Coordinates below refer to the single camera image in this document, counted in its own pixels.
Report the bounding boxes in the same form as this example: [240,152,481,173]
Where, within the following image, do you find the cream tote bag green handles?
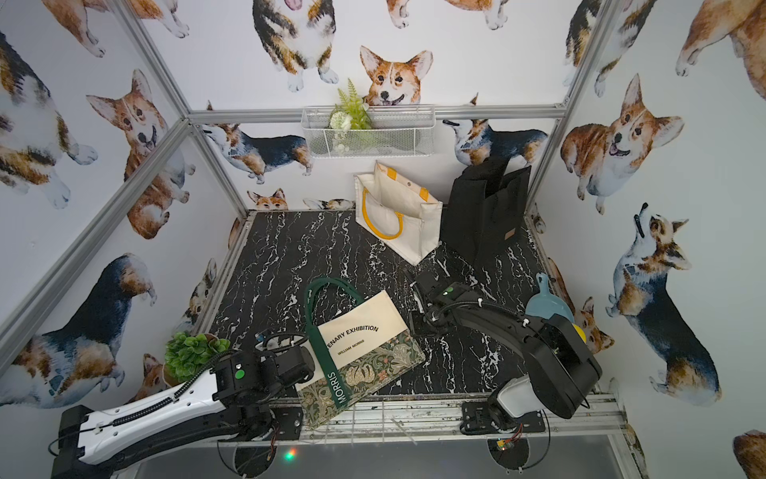
[296,277,425,429]

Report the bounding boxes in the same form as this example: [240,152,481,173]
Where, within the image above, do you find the cream tote bag yellow handles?
[354,163,443,267]

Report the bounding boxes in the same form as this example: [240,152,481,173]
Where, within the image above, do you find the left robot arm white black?
[49,344,315,478]

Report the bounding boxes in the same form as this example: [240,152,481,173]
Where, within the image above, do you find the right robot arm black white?
[410,273,602,420]

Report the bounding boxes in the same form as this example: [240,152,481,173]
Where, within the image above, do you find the black canvas tote bag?
[440,157,532,267]

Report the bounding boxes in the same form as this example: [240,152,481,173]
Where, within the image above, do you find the light blue dustpan scoop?
[525,273,575,323]

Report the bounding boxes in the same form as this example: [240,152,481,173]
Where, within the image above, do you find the potted green plant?
[164,333,231,386]

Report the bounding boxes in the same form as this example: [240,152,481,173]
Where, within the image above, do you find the artificial fern and white flower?
[328,80,374,155]

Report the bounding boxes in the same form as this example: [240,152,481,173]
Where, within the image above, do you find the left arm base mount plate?
[237,406,304,441]

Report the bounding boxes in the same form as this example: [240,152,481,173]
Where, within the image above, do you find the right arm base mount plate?
[459,401,547,436]

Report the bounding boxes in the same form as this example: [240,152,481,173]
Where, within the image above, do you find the white wire wall basket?
[300,106,436,158]

